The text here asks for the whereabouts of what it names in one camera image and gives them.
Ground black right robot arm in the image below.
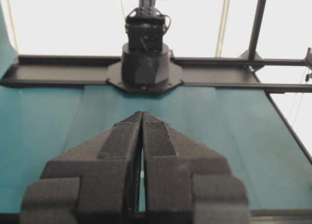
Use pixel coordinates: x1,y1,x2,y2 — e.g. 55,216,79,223
106,0,183,94

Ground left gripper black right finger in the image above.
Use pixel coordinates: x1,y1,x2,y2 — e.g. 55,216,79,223
142,112,251,224

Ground beige hanging cord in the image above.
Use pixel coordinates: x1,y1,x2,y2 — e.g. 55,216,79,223
215,0,232,57

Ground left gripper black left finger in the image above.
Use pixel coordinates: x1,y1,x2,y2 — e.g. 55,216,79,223
19,112,142,224

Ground black aluminium frame rail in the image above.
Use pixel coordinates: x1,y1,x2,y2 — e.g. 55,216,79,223
0,53,312,95

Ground black vertical frame post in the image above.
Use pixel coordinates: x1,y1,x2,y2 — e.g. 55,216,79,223
241,0,266,61

